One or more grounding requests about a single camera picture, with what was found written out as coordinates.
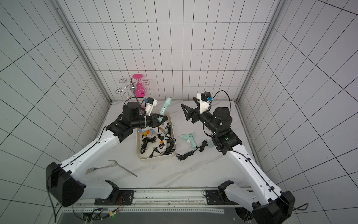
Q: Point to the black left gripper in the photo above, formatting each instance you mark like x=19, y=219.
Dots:
x=154, y=120

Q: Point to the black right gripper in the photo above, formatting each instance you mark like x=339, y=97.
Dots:
x=196, y=114

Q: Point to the small mint glue gun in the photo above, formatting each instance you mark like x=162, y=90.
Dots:
x=189, y=138

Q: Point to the mint glue gun with stick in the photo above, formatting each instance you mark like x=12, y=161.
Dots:
x=211, y=144

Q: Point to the white glue gun blue trigger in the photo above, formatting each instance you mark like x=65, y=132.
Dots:
x=146, y=131

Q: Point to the mint green glue gun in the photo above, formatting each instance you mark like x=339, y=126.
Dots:
x=164, y=108

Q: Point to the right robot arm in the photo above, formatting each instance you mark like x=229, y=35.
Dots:
x=267, y=202

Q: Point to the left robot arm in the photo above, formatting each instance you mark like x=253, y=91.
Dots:
x=63, y=179

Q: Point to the cream plastic storage tray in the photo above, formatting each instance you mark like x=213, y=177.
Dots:
x=160, y=146

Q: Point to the chrome cup holder stand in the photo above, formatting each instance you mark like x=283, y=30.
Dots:
x=126, y=91

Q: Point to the metal tongs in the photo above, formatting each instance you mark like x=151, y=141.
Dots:
x=114, y=164

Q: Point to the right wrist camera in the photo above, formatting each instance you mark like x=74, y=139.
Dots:
x=203, y=101

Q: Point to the aluminium mounting rail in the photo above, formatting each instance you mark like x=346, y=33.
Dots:
x=162, y=200

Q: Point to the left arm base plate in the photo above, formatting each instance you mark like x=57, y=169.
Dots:
x=120, y=197

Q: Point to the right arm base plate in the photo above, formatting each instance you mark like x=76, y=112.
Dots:
x=214, y=197

